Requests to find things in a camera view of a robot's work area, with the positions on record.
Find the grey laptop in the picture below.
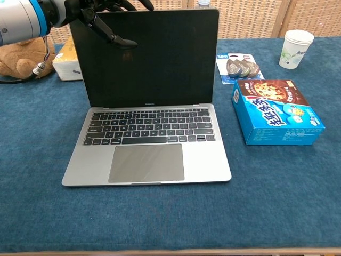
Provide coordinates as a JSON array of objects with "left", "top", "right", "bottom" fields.
[{"left": 61, "top": 9, "right": 232, "bottom": 187}]

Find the arm wire with connector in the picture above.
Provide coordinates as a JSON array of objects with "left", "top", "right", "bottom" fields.
[{"left": 0, "top": 36, "right": 54, "bottom": 85}]

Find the gold tissue pack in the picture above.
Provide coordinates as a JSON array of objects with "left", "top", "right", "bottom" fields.
[{"left": 52, "top": 36, "right": 84, "bottom": 81}]

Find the brown plush toy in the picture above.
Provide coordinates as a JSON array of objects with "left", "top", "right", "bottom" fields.
[{"left": 0, "top": 37, "right": 56, "bottom": 79}]

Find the blue table cloth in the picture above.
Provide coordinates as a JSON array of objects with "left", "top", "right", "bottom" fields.
[{"left": 0, "top": 37, "right": 341, "bottom": 253}]

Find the rattan folding screen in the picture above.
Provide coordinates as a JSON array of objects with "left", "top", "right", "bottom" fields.
[{"left": 47, "top": 0, "right": 341, "bottom": 45}]

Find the blue cookie box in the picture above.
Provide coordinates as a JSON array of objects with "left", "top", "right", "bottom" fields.
[{"left": 231, "top": 79, "right": 326, "bottom": 146}]

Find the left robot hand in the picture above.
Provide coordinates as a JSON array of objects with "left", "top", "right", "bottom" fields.
[{"left": 49, "top": 0, "right": 155, "bottom": 50}]

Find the white paper cup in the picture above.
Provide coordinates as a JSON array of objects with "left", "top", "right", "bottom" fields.
[{"left": 279, "top": 29, "right": 315, "bottom": 70}]

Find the correction tape blister pack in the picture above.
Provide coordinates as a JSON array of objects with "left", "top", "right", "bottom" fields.
[{"left": 215, "top": 53, "right": 265, "bottom": 85}]

